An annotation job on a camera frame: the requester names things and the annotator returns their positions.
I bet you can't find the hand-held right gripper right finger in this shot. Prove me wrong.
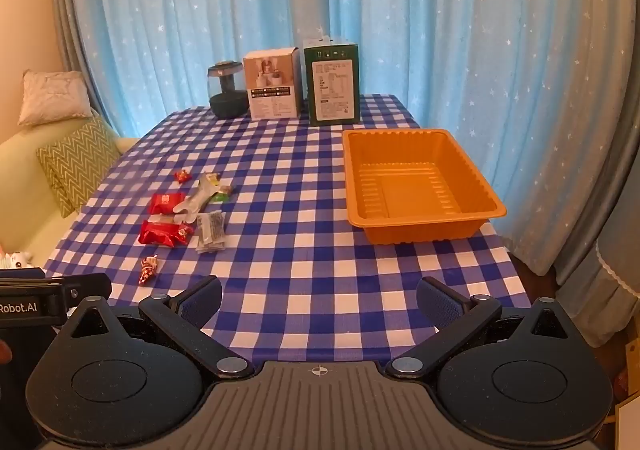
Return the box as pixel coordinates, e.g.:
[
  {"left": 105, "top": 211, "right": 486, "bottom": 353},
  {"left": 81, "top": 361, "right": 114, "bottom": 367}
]
[{"left": 384, "top": 276, "right": 577, "bottom": 379}]

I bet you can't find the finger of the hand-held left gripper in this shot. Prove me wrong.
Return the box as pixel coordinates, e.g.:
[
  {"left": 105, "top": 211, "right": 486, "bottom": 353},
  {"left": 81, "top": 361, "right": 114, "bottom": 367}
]
[
  {"left": 0, "top": 273, "right": 112, "bottom": 304},
  {"left": 0, "top": 267, "right": 45, "bottom": 280}
]

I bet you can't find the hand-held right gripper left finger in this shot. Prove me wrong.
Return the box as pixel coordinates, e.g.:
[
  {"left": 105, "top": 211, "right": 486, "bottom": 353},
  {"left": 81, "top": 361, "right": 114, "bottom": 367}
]
[{"left": 64, "top": 275, "right": 255, "bottom": 379}]

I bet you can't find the red snack packet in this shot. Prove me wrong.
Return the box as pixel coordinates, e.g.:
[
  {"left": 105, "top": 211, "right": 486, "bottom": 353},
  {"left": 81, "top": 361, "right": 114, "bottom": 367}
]
[{"left": 137, "top": 219, "right": 195, "bottom": 248}]

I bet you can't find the orange plastic tray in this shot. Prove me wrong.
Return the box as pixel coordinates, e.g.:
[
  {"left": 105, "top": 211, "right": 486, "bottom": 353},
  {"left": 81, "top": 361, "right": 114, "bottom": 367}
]
[{"left": 341, "top": 127, "right": 507, "bottom": 246}]

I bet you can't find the white plush toy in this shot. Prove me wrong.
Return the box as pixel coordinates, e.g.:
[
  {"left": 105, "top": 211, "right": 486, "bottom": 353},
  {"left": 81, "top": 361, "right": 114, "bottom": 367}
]
[{"left": 0, "top": 243, "right": 35, "bottom": 271}]

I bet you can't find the red twisted candy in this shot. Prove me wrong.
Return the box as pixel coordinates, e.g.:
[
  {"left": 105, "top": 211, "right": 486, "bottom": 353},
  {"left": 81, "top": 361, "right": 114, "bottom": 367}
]
[{"left": 138, "top": 254, "right": 160, "bottom": 287}]

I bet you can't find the grey speckled snack packet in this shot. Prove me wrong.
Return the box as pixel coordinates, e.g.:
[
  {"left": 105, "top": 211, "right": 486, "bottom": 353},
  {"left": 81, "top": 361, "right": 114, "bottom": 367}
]
[{"left": 195, "top": 211, "right": 227, "bottom": 254}]

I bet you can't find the cream sofa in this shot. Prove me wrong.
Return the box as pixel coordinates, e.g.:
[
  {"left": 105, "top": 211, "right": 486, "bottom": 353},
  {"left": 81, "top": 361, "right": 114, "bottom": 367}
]
[{"left": 0, "top": 103, "right": 138, "bottom": 276}]

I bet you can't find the red packet with white label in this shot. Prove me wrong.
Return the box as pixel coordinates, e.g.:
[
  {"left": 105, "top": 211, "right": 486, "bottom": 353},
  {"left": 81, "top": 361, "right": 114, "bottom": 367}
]
[{"left": 150, "top": 191, "right": 187, "bottom": 215}]

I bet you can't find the white green snack packet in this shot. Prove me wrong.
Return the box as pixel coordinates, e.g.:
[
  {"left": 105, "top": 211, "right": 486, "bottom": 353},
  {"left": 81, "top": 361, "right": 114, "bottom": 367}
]
[{"left": 171, "top": 171, "right": 223, "bottom": 226}]

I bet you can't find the blue white checked tablecloth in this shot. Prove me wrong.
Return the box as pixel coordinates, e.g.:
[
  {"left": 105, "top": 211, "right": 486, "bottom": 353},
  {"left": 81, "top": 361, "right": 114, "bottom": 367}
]
[{"left": 42, "top": 93, "right": 533, "bottom": 366}]

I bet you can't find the green zigzag cushion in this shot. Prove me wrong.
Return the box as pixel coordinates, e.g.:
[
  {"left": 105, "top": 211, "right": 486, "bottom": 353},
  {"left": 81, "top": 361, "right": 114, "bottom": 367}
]
[{"left": 35, "top": 116, "right": 123, "bottom": 218}]

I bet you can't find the white cushion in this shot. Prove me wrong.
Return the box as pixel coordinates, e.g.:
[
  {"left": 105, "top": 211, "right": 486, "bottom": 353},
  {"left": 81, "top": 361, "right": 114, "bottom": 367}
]
[{"left": 17, "top": 69, "right": 95, "bottom": 127}]

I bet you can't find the brown paper tag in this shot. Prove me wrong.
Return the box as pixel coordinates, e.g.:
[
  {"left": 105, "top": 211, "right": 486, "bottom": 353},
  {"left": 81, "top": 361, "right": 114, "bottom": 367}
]
[{"left": 622, "top": 340, "right": 640, "bottom": 372}]

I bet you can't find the dark glass humidifier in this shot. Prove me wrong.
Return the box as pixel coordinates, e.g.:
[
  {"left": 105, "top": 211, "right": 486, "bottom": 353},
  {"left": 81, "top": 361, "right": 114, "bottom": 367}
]
[{"left": 206, "top": 59, "right": 251, "bottom": 119}]

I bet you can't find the white cardboard box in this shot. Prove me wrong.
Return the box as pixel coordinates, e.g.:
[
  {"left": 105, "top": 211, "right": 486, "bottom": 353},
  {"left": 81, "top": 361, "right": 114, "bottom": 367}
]
[{"left": 242, "top": 47, "right": 303, "bottom": 122}]

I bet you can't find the white paper sheet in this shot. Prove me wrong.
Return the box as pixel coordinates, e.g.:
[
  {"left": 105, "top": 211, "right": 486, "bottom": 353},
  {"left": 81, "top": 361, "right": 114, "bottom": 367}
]
[{"left": 614, "top": 392, "right": 640, "bottom": 450}]

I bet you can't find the grey curtain with lace trim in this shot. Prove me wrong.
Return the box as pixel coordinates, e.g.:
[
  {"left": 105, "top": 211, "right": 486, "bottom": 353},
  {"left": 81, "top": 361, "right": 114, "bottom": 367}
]
[{"left": 550, "top": 0, "right": 640, "bottom": 347}]

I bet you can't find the green cardboard box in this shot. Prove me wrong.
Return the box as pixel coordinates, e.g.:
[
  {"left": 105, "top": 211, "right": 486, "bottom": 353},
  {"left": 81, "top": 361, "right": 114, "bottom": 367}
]
[{"left": 301, "top": 35, "right": 362, "bottom": 127}]

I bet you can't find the blue star curtain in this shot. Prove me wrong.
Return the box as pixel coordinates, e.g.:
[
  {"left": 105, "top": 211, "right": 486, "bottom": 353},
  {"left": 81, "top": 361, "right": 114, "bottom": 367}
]
[{"left": 65, "top": 0, "right": 621, "bottom": 276}]

